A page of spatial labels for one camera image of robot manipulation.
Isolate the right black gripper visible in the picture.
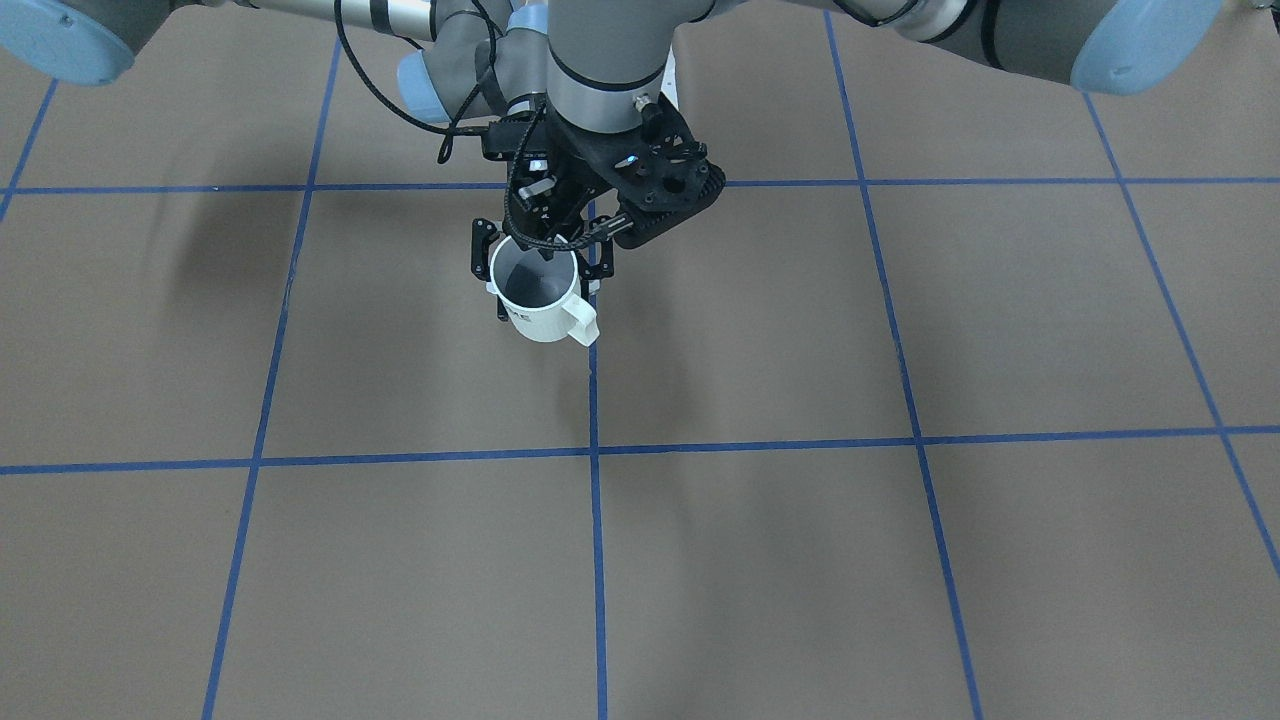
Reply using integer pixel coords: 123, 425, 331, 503
470, 126, 626, 297

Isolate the white mug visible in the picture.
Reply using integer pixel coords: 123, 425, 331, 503
486, 236, 600, 347

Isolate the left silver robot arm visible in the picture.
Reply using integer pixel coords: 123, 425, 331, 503
810, 1, 1222, 96

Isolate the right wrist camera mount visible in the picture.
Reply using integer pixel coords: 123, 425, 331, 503
596, 94, 727, 250

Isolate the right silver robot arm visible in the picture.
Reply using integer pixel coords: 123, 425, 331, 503
269, 1, 726, 283

